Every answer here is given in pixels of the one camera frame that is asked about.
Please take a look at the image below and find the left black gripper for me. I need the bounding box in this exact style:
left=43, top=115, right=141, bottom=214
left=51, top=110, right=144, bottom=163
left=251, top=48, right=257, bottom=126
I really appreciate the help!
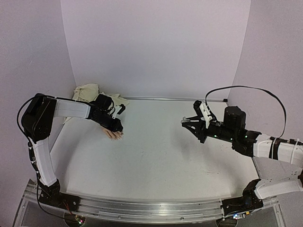
left=94, top=113, right=124, bottom=132

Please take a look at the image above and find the clear nail polish bottle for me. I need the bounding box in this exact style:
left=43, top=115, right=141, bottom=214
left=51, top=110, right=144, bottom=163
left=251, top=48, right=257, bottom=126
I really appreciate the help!
left=181, top=116, right=190, bottom=123

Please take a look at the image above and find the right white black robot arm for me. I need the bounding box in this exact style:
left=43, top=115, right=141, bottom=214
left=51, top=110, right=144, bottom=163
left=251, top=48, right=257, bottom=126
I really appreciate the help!
left=181, top=102, right=303, bottom=200

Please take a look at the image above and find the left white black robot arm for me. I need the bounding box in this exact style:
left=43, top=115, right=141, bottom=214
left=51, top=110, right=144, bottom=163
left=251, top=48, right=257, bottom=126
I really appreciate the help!
left=17, top=93, right=125, bottom=187

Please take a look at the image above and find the mannequin hand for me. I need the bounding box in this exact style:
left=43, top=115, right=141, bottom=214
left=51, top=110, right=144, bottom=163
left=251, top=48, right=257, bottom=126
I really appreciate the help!
left=102, top=128, right=124, bottom=140

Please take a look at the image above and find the cream cloth sleeve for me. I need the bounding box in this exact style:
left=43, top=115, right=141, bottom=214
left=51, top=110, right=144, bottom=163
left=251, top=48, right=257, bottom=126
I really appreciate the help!
left=68, top=84, right=129, bottom=120

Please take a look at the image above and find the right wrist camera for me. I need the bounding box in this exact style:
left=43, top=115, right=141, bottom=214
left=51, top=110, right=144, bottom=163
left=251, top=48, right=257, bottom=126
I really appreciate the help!
left=193, top=100, right=216, bottom=129

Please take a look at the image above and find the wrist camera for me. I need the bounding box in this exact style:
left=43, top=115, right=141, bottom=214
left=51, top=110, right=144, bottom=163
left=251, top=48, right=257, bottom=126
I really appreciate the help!
left=193, top=100, right=216, bottom=129
left=111, top=104, right=126, bottom=119

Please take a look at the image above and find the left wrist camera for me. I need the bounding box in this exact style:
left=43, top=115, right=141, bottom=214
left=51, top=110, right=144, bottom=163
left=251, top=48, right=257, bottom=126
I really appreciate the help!
left=111, top=104, right=126, bottom=119

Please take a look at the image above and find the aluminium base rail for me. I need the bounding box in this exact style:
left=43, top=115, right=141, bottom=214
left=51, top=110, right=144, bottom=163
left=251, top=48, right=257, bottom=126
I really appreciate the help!
left=23, top=178, right=280, bottom=220

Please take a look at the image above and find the right black camera cable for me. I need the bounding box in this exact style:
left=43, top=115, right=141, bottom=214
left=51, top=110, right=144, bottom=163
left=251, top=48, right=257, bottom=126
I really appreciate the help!
left=205, top=85, right=288, bottom=138

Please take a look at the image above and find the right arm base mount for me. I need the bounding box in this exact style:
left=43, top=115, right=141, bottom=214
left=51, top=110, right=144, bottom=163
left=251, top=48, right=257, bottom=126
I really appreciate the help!
left=221, top=189, right=264, bottom=217

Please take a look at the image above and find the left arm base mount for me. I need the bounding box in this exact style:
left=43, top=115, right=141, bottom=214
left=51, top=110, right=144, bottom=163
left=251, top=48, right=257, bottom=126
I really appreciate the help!
left=38, top=184, right=80, bottom=211

